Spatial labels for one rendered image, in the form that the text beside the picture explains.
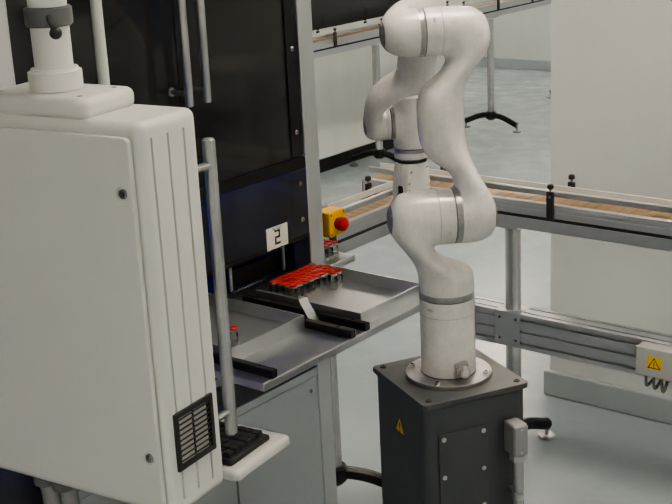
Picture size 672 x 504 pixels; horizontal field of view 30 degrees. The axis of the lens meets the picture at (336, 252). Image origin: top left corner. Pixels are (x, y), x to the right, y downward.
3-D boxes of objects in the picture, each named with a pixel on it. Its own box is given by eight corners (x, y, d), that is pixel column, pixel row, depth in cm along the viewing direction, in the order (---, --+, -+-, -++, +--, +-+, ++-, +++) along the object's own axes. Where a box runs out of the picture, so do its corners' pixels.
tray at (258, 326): (129, 335, 306) (128, 322, 305) (204, 304, 325) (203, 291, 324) (232, 363, 285) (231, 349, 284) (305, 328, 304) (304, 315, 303)
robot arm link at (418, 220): (480, 301, 268) (478, 193, 261) (394, 309, 266) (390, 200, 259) (468, 284, 279) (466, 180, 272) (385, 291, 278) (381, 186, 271)
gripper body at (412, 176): (410, 149, 312) (412, 193, 315) (386, 157, 304) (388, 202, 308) (435, 152, 307) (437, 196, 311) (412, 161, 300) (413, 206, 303)
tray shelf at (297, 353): (115, 349, 303) (114, 342, 302) (300, 270, 354) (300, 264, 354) (264, 391, 274) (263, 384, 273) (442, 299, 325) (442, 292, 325)
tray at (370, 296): (257, 302, 324) (256, 289, 323) (320, 275, 343) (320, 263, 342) (361, 327, 304) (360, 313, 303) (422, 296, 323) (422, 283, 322)
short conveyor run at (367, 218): (301, 274, 357) (297, 221, 352) (260, 266, 366) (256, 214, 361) (435, 217, 408) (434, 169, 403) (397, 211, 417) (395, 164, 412)
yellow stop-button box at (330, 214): (310, 235, 353) (309, 210, 351) (326, 228, 358) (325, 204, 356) (331, 238, 349) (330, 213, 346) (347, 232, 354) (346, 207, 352)
